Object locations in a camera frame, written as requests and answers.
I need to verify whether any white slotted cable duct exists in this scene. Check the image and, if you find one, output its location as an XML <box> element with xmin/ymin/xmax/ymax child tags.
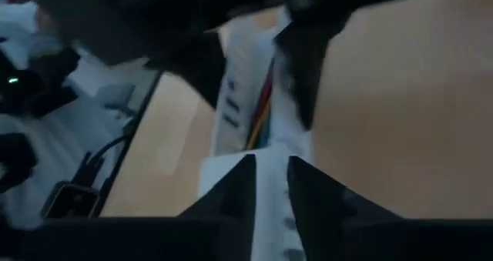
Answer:
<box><xmin>210</xmin><ymin>6</ymin><xmax>314</xmax><ymax>158</ymax></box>

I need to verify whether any yellow wire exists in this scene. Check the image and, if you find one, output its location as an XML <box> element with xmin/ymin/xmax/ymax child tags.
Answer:
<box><xmin>246</xmin><ymin>110</ymin><xmax>270</xmax><ymax>151</ymax></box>

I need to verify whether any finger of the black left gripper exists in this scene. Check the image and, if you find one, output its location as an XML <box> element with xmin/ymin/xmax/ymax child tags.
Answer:
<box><xmin>273</xmin><ymin>19</ymin><xmax>329</xmax><ymax>132</ymax></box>
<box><xmin>145</xmin><ymin>31</ymin><xmax>227</xmax><ymax>111</ymax></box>

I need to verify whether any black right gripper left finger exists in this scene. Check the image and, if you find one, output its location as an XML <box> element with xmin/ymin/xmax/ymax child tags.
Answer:
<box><xmin>176</xmin><ymin>154</ymin><xmax>258</xmax><ymax>220</ymax></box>

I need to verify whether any white duct cover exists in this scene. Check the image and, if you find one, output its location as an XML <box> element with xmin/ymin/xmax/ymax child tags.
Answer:
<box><xmin>197</xmin><ymin>144</ymin><xmax>314</xmax><ymax>261</ymax></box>

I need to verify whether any bundle of coloured wires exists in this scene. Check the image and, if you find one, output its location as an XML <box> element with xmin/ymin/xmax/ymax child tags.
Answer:
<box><xmin>246</xmin><ymin>59</ymin><xmax>275</xmax><ymax>150</ymax></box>

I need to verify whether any teal wire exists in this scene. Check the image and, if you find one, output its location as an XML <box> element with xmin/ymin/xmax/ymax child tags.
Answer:
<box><xmin>258</xmin><ymin>118</ymin><xmax>273</xmax><ymax>150</ymax></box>

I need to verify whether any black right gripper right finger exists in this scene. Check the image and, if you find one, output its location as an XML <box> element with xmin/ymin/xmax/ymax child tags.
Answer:
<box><xmin>287</xmin><ymin>155</ymin><xmax>404</xmax><ymax>226</ymax></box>

